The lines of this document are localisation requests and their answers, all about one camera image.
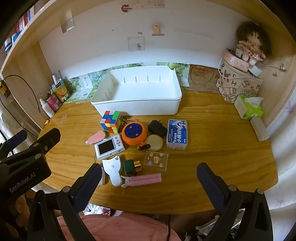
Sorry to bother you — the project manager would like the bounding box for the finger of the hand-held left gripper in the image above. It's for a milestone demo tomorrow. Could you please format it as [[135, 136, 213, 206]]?
[[29, 128, 61, 154], [0, 130, 28, 160]]

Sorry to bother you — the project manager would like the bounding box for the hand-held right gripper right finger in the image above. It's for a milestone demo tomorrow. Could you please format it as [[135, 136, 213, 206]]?
[[196, 163, 273, 241]]

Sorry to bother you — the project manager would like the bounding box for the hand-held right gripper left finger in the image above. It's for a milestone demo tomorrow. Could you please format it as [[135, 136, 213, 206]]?
[[27, 163, 103, 241]]

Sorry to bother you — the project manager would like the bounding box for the white plastic handheld device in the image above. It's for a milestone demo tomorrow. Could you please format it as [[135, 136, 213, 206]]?
[[102, 156, 123, 187]]

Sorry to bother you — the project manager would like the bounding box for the white handheld game console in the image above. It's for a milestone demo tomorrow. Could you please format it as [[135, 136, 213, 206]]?
[[94, 134, 126, 161]]

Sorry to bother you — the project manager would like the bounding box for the pink plastic toy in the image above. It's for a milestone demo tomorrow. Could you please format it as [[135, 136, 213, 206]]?
[[87, 130, 109, 146]]

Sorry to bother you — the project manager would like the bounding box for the green bottle with gold cap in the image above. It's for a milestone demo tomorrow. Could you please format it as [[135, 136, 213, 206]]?
[[123, 159, 142, 176]]

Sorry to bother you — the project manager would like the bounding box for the pink hair roller clip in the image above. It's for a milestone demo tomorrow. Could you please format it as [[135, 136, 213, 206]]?
[[120, 173, 162, 189]]

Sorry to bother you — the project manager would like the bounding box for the clear plastic box with stickers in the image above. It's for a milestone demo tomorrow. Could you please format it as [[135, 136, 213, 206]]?
[[144, 151, 168, 172]]

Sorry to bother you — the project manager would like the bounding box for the blue dental floss box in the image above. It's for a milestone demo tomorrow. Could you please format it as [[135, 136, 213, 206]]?
[[166, 119, 188, 151]]

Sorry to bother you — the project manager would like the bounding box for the multicoloured puzzle cube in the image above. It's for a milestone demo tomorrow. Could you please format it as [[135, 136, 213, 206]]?
[[100, 110, 122, 134]]

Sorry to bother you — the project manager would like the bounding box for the beige round compact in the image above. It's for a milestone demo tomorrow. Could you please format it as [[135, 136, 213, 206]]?
[[145, 134, 164, 152]]

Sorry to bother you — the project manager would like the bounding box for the orange round toy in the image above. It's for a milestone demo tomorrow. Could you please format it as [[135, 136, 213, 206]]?
[[120, 117, 151, 151]]

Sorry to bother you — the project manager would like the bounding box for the black power adapter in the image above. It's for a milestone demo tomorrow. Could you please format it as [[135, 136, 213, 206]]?
[[148, 119, 168, 138]]

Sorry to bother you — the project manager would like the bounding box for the white plastic storage bin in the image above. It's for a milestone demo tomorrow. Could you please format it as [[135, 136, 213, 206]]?
[[91, 65, 182, 116]]

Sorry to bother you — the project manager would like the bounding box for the white spray bottle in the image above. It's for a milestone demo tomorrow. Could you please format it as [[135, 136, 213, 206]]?
[[39, 98, 55, 118]]

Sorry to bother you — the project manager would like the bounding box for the pink can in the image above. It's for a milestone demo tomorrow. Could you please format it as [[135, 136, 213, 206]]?
[[45, 94, 62, 110]]

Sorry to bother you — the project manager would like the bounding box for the pink fleece clothing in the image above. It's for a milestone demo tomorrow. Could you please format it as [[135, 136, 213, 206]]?
[[57, 211, 183, 241]]

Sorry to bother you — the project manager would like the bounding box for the white cardboard box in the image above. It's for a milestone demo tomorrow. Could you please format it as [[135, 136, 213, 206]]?
[[69, 74, 94, 100]]

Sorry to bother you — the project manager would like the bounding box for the wooden desk hutch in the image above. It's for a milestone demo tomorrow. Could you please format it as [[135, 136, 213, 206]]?
[[0, 0, 296, 130]]

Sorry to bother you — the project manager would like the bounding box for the white rectangular box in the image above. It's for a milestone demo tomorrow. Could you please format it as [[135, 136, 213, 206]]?
[[250, 117, 270, 142]]

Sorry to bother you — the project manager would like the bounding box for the green tissue pack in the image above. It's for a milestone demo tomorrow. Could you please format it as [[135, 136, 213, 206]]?
[[234, 95, 264, 120]]

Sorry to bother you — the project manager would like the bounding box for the printed fabric storage bag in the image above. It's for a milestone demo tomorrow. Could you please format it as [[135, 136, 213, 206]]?
[[216, 62, 263, 102]]

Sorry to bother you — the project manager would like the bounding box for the brown cartoon card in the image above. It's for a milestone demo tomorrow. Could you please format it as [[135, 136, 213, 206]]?
[[187, 64, 222, 93]]

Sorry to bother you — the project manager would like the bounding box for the row of books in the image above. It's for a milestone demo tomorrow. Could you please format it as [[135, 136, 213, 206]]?
[[3, 2, 35, 55]]

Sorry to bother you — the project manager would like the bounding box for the white charger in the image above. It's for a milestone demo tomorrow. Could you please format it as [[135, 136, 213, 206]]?
[[248, 66, 263, 77]]

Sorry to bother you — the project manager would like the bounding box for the doll with brown hair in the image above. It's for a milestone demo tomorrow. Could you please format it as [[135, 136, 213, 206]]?
[[235, 21, 271, 66]]

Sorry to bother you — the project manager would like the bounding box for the pale tape strip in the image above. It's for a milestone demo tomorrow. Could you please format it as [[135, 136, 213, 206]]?
[[129, 0, 164, 10]]

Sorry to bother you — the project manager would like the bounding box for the black cable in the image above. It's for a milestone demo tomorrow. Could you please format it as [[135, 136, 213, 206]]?
[[0, 75, 42, 114]]

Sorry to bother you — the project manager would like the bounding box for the green leaf wall strip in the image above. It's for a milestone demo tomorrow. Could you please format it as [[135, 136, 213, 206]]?
[[66, 61, 192, 103]]

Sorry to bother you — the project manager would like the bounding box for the white cable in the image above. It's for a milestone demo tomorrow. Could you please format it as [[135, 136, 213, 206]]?
[[218, 56, 250, 80]]

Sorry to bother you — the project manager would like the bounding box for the pink square wall sticker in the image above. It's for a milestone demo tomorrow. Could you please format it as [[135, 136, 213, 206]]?
[[128, 36, 146, 51]]

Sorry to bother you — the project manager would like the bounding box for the yellow bear wall sticker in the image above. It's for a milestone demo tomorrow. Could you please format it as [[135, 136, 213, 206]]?
[[151, 22, 165, 36]]

